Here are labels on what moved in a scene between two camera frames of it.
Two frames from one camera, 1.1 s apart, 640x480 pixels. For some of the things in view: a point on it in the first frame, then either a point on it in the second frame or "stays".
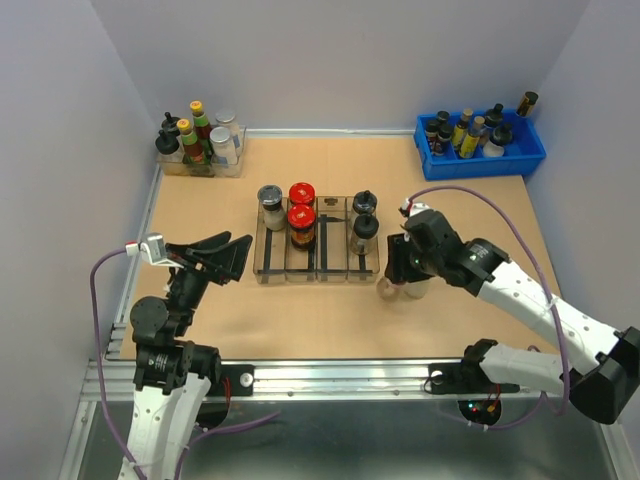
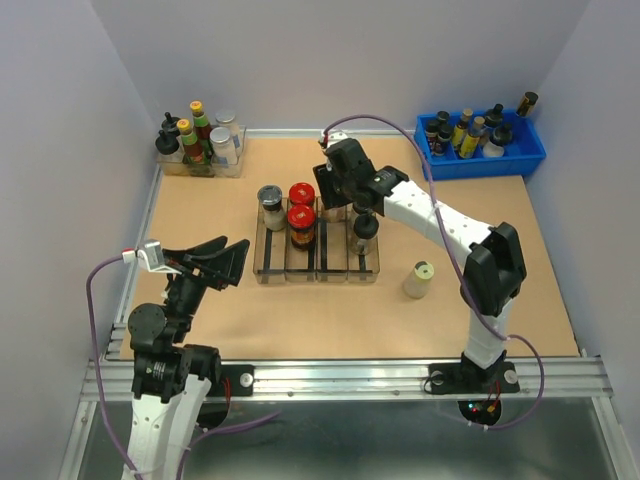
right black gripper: (397, 267) to (331, 170)
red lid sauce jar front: (301, 220) stays
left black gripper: (221, 257) stays
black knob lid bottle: (364, 238) stays
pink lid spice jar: (387, 290) to (336, 215)
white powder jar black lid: (270, 197) stays
